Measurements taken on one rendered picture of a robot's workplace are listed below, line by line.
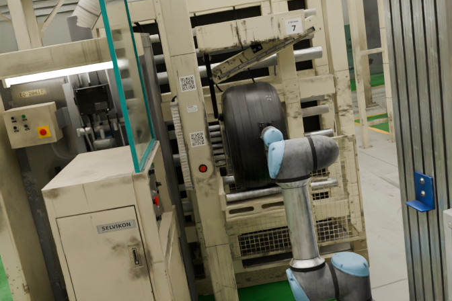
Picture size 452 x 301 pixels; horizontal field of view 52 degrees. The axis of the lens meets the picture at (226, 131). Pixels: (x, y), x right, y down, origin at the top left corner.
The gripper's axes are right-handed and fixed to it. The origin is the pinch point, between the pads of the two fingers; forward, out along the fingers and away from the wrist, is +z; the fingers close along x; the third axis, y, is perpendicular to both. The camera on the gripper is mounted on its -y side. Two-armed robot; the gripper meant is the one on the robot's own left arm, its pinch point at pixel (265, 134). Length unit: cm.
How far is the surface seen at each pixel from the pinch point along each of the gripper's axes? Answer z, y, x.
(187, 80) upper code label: 16.7, 31.3, 32.8
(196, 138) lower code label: 19.6, 1.2, 33.7
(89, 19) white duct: 42, 72, 81
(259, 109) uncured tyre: 5.1, 11.5, 0.2
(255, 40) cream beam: 41, 47, -7
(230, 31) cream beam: 41, 54, 6
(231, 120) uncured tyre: 5.2, 8.6, 14.5
